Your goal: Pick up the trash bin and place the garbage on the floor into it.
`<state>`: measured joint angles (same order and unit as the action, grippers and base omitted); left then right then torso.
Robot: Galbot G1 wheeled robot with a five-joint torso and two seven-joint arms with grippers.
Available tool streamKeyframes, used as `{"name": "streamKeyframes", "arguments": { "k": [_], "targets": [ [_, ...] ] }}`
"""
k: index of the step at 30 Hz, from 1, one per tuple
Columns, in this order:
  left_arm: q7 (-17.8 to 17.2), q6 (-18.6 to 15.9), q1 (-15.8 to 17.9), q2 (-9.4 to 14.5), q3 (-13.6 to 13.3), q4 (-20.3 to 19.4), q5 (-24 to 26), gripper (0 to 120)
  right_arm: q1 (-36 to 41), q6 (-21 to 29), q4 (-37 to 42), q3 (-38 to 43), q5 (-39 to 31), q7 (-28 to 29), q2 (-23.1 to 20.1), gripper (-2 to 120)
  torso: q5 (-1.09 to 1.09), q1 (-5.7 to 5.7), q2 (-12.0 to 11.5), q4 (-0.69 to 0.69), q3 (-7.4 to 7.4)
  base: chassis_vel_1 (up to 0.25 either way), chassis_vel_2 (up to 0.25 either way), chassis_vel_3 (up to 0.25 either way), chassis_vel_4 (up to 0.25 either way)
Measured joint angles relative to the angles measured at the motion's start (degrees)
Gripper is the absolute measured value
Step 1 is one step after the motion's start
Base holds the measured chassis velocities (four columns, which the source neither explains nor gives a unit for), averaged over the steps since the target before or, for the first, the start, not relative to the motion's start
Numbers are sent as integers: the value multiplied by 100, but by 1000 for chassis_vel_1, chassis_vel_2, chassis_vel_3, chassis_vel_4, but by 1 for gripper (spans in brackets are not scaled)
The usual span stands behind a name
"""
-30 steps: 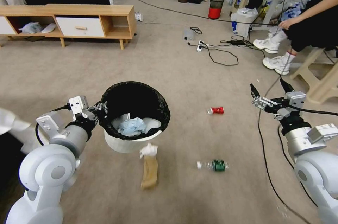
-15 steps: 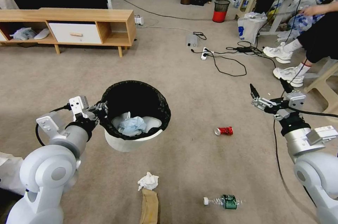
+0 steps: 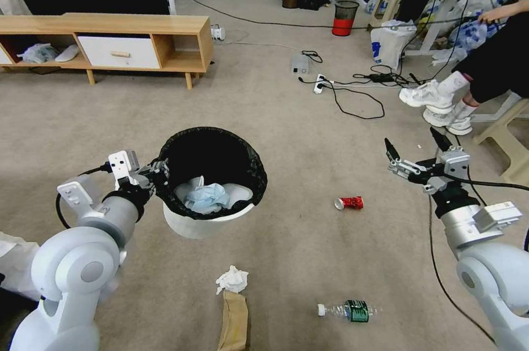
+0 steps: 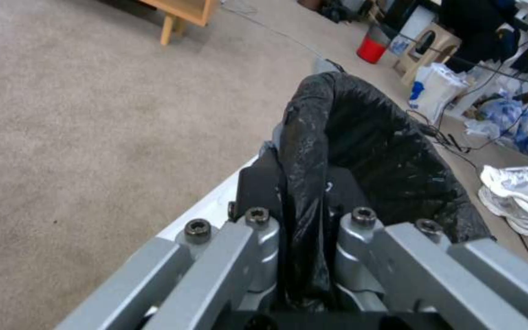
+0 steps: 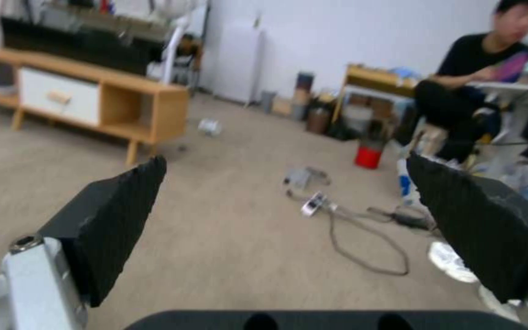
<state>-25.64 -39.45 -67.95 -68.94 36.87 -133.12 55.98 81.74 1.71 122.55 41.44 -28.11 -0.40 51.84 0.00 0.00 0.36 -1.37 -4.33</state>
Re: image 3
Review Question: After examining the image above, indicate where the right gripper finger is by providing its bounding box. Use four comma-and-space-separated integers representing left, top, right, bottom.
429, 126, 463, 158
384, 137, 429, 180

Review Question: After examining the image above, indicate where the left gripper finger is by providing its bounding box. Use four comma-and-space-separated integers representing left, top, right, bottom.
153, 173, 171, 197
144, 157, 171, 175

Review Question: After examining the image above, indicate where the white round trash bin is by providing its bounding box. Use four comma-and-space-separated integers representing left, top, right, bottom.
159, 126, 268, 241

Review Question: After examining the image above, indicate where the black bin liner bag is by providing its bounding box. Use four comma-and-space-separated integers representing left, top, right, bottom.
159, 126, 268, 219

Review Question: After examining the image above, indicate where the red black mesh bin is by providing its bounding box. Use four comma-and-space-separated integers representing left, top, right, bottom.
332, 0, 360, 37

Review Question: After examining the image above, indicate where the person's white sneaker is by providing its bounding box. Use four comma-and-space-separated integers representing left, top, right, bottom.
422, 105, 473, 136
398, 80, 455, 114

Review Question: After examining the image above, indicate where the crumpled blue face mask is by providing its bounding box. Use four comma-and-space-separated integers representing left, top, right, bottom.
181, 183, 231, 215

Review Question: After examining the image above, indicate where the beige plastic stool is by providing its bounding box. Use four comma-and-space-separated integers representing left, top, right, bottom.
473, 96, 529, 174

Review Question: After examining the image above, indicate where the crushed red drink can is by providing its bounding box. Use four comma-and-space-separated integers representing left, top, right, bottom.
333, 196, 365, 211

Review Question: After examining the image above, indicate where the person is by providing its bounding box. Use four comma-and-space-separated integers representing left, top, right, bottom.
438, 0, 529, 120

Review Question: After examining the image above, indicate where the white blue plastic bag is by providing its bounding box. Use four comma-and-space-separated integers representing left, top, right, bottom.
370, 20, 417, 70

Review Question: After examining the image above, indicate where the white cabinet drawer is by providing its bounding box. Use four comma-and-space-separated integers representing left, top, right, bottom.
77, 35, 161, 70

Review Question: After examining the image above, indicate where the wooden low cabinet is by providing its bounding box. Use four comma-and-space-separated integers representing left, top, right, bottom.
0, 12, 215, 90

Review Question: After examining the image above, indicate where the white cloth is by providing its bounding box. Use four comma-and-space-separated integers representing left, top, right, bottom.
0, 230, 42, 302

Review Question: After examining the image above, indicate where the white slipper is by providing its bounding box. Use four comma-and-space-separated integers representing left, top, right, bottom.
55, 44, 80, 63

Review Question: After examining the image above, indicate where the grey power supply box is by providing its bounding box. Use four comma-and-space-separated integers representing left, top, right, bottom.
290, 55, 311, 75

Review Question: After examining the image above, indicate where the tan plastic stool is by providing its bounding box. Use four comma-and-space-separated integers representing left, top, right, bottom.
369, 0, 410, 28

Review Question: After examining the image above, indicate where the clear bottle with green label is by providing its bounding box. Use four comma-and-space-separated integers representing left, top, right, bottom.
317, 299, 380, 323

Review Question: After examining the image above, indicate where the brown paper bag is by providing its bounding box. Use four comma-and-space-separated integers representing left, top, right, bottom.
218, 289, 250, 351

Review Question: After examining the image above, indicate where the clear plastic bag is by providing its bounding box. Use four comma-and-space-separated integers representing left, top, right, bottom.
16, 43, 60, 64

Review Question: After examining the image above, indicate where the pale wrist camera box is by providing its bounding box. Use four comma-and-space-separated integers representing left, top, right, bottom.
108, 149, 142, 187
439, 147, 472, 180

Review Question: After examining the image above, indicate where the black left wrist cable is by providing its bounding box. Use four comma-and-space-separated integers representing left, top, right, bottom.
55, 166, 113, 230

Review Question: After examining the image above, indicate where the black floor cable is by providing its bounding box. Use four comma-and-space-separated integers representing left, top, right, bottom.
324, 77, 386, 120

